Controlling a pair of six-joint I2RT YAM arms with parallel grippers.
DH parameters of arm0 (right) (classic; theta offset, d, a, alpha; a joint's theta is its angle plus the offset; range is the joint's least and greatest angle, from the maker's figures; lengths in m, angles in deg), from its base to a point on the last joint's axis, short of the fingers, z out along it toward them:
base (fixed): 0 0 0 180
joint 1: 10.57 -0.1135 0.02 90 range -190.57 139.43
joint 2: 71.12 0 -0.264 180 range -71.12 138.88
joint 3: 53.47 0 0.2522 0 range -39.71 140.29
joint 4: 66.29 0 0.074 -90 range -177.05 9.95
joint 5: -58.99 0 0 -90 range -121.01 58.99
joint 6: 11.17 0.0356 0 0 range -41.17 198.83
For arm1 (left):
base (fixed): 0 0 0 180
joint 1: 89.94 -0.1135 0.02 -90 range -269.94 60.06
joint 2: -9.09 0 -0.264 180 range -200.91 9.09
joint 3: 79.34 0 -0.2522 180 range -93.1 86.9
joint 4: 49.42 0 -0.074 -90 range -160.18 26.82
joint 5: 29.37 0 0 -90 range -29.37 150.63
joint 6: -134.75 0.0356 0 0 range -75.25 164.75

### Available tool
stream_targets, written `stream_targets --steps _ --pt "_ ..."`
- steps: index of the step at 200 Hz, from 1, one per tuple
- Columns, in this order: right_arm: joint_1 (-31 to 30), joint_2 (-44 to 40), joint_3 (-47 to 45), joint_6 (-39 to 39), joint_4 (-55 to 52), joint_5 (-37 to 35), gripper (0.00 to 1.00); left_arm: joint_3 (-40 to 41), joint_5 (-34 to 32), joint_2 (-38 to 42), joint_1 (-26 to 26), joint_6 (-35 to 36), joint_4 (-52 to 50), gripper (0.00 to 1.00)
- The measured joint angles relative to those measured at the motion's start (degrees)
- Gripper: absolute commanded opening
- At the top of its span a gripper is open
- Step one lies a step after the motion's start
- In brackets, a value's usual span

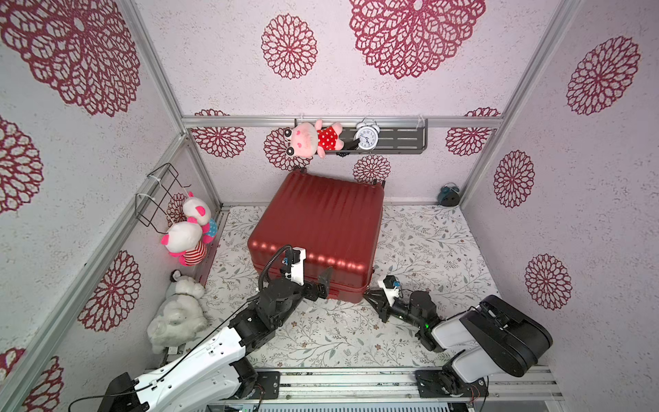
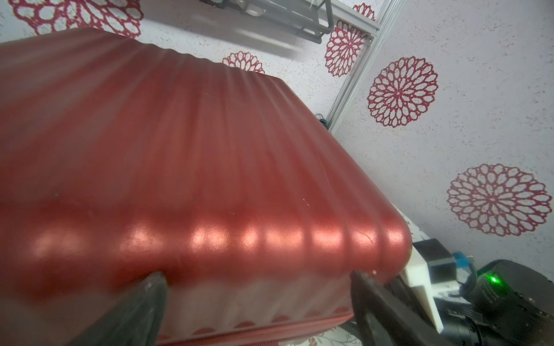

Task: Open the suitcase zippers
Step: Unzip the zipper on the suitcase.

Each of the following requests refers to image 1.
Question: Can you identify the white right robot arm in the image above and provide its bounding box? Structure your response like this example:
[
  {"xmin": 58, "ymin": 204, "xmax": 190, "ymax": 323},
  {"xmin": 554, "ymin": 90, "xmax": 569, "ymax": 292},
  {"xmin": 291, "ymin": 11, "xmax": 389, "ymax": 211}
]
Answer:
[{"xmin": 364, "ymin": 286, "xmax": 554, "ymax": 399}]

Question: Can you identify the pink pig plush toy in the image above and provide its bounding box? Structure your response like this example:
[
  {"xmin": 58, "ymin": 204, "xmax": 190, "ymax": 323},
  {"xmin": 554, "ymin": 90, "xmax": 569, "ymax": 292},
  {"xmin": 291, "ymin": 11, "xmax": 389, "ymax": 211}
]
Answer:
[{"xmin": 284, "ymin": 119, "xmax": 344, "ymax": 159}]

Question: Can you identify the white fluffy dog plush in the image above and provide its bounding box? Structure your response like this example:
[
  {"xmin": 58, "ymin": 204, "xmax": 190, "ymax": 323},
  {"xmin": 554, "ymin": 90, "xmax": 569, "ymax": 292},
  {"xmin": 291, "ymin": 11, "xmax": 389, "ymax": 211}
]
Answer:
[{"xmin": 147, "ymin": 270, "xmax": 209, "ymax": 355}]

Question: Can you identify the small teal round device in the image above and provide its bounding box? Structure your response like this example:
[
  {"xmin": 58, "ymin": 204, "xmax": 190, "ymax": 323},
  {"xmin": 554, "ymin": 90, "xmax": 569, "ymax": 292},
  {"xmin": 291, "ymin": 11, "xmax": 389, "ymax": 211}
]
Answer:
[{"xmin": 437, "ymin": 182, "xmax": 461, "ymax": 208}]

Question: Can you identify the grey metal wall shelf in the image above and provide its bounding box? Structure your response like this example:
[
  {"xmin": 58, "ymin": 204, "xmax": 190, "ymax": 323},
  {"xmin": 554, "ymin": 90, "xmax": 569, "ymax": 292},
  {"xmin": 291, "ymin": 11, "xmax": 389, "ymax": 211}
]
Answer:
[{"xmin": 292, "ymin": 115, "xmax": 429, "ymax": 156}]

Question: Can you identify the white twin-bell alarm clock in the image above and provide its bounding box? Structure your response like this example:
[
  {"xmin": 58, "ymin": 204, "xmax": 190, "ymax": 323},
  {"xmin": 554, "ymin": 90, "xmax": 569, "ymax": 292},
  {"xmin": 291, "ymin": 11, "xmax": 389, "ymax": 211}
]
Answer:
[{"xmin": 354, "ymin": 118, "xmax": 380, "ymax": 150}]

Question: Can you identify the white plush red striped shirt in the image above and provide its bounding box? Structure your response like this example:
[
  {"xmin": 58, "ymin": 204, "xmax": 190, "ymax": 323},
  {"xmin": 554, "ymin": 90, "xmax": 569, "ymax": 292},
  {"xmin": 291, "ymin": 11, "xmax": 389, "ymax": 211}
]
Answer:
[{"xmin": 161, "ymin": 221, "xmax": 208, "ymax": 266}]

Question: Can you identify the aluminium frame back rail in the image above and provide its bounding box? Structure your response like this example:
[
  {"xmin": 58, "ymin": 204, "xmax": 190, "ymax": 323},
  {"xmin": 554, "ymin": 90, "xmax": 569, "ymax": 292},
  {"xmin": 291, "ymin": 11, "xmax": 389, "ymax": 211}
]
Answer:
[{"xmin": 181, "ymin": 115, "xmax": 504, "ymax": 129}]

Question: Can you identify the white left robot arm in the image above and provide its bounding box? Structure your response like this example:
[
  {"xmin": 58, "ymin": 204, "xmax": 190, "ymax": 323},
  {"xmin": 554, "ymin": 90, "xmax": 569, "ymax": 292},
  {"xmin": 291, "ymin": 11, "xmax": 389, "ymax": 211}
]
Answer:
[{"xmin": 99, "ymin": 268, "xmax": 334, "ymax": 411}]

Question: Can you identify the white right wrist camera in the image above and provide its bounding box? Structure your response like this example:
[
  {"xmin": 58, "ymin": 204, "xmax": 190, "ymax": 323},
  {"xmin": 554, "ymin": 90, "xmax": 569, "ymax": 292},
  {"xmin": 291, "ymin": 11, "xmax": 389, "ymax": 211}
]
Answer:
[{"xmin": 378, "ymin": 275, "xmax": 402, "ymax": 307}]

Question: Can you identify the white plush blue dotted shirt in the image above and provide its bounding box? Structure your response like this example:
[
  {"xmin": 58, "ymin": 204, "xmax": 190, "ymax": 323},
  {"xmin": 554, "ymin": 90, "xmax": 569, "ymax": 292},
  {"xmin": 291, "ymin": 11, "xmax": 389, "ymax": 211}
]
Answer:
[{"xmin": 182, "ymin": 192, "xmax": 218, "ymax": 244}]

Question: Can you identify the red hard-shell suitcase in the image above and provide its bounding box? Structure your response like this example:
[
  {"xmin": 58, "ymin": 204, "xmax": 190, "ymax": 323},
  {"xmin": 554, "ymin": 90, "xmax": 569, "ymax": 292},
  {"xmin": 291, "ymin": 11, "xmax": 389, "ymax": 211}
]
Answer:
[{"xmin": 247, "ymin": 170, "xmax": 384, "ymax": 303}]

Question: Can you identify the aluminium frame rail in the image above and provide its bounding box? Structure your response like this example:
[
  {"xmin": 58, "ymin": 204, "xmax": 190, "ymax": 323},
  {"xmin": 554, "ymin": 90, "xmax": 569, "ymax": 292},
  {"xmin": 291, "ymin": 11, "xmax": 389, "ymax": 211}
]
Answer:
[
  {"xmin": 0, "ymin": 133, "xmax": 189, "ymax": 408},
  {"xmin": 181, "ymin": 115, "xmax": 504, "ymax": 129}
]

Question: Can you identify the black wire wall basket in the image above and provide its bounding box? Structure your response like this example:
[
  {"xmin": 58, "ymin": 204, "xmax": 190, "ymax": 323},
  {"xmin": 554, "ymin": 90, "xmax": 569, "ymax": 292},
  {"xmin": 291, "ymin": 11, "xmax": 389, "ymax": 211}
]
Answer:
[{"xmin": 133, "ymin": 162, "xmax": 190, "ymax": 234}]

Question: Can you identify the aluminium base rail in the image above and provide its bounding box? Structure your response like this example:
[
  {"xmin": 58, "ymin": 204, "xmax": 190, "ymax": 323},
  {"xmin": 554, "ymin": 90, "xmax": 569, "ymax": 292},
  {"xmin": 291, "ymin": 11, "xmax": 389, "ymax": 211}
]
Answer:
[{"xmin": 215, "ymin": 365, "xmax": 565, "ymax": 405}]

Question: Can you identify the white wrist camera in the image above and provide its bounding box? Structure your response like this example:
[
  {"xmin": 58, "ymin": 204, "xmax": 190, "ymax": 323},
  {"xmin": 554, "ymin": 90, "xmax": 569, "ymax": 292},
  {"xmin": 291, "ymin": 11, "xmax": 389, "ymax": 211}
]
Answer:
[
  {"xmin": 281, "ymin": 247, "xmax": 307, "ymax": 286},
  {"xmin": 378, "ymin": 275, "xmax": 402, "ymax": 307}
]

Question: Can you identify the aluminium frame left rail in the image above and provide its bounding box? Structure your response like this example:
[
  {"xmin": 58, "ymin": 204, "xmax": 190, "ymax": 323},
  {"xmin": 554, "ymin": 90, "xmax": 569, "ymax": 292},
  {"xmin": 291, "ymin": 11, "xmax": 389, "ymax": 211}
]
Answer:
[{"xmin": 0, "ymin": 133, "xmax": 189, "ymax": 408}]

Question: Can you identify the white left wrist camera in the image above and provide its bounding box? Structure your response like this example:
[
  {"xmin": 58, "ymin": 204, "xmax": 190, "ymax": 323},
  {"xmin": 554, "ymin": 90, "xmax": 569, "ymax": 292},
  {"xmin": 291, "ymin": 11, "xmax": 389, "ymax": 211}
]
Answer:
[{"xmin": 281, "ymin": 247, "xmax": 307, "ymax": 286}]

